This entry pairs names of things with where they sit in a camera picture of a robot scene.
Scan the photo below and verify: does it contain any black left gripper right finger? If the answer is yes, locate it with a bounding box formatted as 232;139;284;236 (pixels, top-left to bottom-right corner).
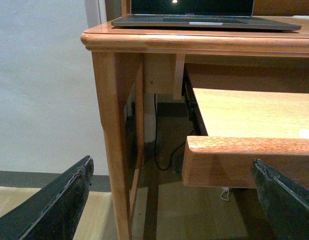
251;159;309;240

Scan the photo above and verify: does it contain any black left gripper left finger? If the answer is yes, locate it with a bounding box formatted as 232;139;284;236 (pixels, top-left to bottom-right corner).
0;155;94;240

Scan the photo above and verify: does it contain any wooden keyboard tray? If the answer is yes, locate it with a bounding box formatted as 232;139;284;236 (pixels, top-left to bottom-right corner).
181;63;309;191

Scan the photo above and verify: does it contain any wooden desk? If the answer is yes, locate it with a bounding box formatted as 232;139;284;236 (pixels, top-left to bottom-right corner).
81;16;309;240

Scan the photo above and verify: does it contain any grey laptop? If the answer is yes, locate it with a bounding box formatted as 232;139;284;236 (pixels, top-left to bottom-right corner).
111;0;302;31

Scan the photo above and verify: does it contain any white charger with cable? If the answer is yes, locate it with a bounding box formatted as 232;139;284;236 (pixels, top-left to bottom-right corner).
220;187;231;202

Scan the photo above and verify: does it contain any black power cable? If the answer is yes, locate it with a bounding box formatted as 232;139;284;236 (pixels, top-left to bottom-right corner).
153;93;195;172

